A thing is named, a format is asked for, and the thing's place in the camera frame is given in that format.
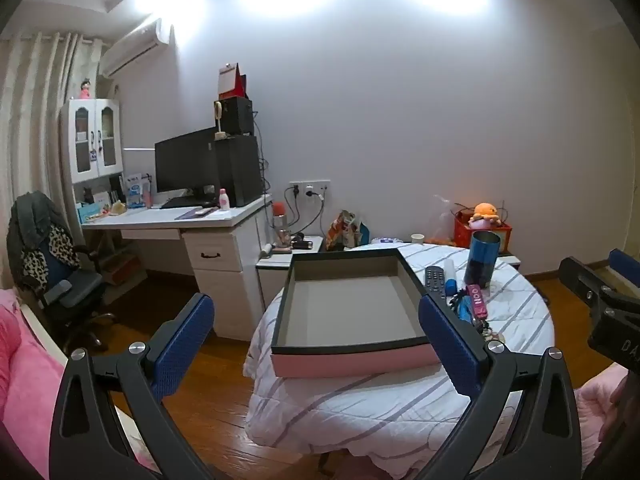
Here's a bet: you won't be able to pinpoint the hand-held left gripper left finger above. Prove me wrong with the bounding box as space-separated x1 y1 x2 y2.
48 292 216 480

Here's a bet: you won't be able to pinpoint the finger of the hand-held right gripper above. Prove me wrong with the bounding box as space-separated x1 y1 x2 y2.
558 256 608 318
607 248 640 306

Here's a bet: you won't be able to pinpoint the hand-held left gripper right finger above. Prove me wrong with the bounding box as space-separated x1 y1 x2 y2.
417 294 583 480

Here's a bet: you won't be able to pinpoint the pink strap keychain with charms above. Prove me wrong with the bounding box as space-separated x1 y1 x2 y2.
447 284 506 346

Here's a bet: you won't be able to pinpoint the black remote control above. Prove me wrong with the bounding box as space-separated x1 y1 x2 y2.
425 267 447 301

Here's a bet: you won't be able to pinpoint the blue and black tin can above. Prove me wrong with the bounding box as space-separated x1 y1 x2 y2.
463 230 501 289

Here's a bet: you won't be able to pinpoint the pink box with grey inside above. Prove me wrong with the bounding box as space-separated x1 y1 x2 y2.
270 248 443 378

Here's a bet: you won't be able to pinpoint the pink floral quilt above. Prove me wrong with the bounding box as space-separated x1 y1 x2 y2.
572 364 631 480

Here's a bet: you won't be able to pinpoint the red toy box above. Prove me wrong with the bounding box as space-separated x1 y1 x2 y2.
454 208 513 256

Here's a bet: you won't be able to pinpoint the white desk with drawers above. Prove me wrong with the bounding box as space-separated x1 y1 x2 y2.
80 192 273 343

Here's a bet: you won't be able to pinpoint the orange storage box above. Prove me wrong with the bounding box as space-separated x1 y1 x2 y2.
102 255 146 286

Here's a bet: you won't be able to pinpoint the white side table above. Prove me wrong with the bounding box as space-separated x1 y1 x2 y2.
256 235 326 311

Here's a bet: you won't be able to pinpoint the round table with striped cloth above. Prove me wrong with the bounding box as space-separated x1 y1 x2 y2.
243 242 557 461

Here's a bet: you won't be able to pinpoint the orange plush toy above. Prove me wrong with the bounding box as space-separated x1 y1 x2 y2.
468 202 502 228

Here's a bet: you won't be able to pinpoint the black office chair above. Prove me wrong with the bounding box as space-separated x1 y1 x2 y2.
7 192 118 353

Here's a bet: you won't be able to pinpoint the clear plastic bag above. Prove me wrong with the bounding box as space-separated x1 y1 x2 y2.
431 194 468 246

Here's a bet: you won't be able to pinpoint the dark mouse pad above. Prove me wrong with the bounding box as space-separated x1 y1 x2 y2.
175 207 221 221

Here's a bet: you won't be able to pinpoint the black keyboard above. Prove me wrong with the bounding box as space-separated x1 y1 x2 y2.
161 195 216 210

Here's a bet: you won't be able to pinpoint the colourful snack bags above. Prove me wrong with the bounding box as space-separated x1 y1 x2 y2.
326 210 371 251

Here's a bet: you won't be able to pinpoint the blue and white box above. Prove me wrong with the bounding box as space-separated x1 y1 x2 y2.
125 172 152 209

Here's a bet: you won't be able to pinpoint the teal box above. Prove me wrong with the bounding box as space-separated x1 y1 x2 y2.
77 202 113 223

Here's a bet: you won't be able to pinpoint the clear bottle with red lid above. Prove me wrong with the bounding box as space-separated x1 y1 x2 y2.
271 201 288 246

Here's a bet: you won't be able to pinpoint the leopard print cloth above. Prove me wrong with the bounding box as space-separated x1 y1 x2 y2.
20 225 81 286

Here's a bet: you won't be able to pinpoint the pink fleece blanket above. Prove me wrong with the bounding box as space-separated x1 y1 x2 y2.
0 287 156 480

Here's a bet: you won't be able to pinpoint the black computer tower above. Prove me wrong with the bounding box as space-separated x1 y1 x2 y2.
215 135 264 207

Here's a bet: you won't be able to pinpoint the black computer monitor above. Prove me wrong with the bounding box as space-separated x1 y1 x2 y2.
154 126 221 206

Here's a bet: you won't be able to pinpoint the dark grey jacket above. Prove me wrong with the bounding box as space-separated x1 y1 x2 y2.
7 192 68 261

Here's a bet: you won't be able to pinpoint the white glass door cabinet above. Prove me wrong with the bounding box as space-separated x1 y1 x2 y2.
60 97 125 183

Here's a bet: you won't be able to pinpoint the black speaker box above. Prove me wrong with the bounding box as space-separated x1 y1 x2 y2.
220 96 254 137

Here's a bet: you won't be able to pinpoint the red desk calendar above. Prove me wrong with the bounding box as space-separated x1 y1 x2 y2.
218 63 249 102

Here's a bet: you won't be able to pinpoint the cream curtain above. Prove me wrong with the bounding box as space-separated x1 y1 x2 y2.
0 32 103 291

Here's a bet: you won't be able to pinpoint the white air conditioner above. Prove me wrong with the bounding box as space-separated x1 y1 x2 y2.
97 17 173 79

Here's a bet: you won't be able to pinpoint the white bed frame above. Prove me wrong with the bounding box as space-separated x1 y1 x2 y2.
17 302 151 461

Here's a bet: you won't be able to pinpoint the black power cables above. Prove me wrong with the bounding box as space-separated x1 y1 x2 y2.
284 185 327 243

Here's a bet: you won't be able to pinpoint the white wall outlet strip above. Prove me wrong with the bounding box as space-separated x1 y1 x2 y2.
289 179 332 198

